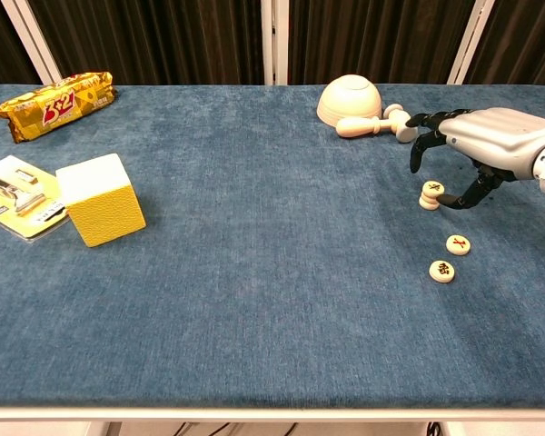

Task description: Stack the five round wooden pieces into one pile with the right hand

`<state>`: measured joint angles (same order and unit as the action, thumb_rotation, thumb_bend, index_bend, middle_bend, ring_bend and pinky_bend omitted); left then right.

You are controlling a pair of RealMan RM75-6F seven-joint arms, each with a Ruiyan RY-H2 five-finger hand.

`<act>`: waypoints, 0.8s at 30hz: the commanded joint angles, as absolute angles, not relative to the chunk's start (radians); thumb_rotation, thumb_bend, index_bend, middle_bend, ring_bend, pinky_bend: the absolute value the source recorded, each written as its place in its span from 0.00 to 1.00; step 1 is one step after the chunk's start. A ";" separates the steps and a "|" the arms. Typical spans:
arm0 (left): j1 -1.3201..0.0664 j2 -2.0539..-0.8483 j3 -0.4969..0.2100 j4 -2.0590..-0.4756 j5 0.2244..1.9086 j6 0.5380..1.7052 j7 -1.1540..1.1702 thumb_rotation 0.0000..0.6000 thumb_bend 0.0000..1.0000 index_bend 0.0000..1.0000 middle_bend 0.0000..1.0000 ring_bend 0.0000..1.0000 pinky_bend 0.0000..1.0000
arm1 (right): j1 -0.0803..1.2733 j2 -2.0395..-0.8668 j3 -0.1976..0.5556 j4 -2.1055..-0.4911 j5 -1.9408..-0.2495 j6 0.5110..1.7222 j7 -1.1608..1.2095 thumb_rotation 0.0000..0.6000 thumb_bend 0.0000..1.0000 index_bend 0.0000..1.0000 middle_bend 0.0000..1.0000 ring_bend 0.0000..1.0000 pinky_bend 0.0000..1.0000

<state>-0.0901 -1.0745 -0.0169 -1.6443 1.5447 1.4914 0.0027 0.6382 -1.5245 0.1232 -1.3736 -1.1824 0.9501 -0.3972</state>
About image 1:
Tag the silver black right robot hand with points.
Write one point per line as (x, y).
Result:
(495, 136)

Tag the wooden toy hammer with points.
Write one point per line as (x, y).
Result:
(359, 126)

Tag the beige upturned bowl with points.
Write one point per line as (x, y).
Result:
(349, 102)

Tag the blue fabric table cover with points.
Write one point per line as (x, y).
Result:
(272, 295)

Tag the yellow white cube box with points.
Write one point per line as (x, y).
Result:
(104, 209)

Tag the gold biscuit pack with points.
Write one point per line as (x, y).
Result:
(54, 106)

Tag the razor in blister pack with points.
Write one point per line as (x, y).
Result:
(9, 186)

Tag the white partition post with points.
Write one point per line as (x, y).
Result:
(267, 41)
(32, 43)
(471, 43)

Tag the white table frame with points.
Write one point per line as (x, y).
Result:
(272, 414)

